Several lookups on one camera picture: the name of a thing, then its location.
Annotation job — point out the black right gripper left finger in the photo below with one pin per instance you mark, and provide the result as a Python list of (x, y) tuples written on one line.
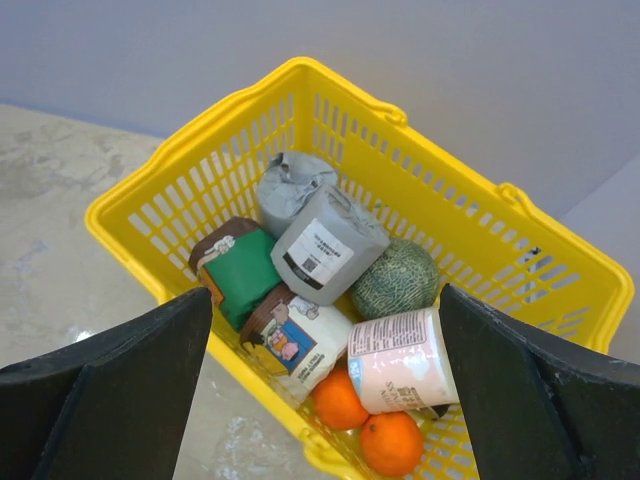
[(112, 406)]

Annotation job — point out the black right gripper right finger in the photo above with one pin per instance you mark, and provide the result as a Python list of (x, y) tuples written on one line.
[(537, 406)]

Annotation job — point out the pink white tissue roll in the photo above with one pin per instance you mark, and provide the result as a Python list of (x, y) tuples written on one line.
[(400, 363)]

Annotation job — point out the orange fruit lower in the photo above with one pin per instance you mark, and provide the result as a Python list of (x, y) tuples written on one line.
[(391, 444)]

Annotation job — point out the orange fruit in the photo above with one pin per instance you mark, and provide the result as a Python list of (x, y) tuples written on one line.
[(391, 444), (336, 402)]

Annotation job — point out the yellow plastic shopping basket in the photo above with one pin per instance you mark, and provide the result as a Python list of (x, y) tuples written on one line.
[(489, 240)]

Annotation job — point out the green netted melon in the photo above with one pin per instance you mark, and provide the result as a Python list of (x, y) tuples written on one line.
[(403, 279)]

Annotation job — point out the green brown tissue roll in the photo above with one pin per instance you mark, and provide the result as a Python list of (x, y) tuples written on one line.
[(234, 263)]

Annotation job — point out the orange fruit upper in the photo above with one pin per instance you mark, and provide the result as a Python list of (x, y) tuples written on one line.
[(336, 402)]

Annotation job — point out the grey wrapped tissue roll rear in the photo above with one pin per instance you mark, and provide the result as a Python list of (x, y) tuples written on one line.
[(286, 186)]

